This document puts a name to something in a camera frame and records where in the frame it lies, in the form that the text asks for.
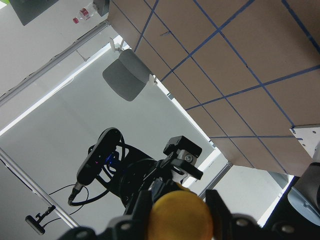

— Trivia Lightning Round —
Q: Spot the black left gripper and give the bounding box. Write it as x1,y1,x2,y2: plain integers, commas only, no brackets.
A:
109,135,203,215

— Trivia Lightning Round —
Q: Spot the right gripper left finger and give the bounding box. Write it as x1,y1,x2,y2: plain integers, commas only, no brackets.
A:
98,190,153,240

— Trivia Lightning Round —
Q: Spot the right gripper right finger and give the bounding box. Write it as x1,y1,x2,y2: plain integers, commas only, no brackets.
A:
205,190,260,240

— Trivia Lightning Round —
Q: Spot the yellow push button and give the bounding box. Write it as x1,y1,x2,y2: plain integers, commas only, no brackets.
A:
145,184,214,240

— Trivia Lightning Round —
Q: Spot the grey chair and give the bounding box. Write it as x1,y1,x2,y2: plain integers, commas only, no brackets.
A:
102,49,153,102

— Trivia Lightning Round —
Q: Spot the small black webcam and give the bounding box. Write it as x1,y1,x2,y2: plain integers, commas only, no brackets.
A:
25,205,56,235

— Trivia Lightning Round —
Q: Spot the plastic water bottle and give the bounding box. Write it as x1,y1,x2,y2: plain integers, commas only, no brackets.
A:
72,2,98,24

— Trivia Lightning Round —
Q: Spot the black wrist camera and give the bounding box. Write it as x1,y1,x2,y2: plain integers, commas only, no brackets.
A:
76,127,122,186

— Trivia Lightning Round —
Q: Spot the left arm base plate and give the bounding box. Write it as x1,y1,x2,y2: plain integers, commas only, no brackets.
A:
290,124,320,162

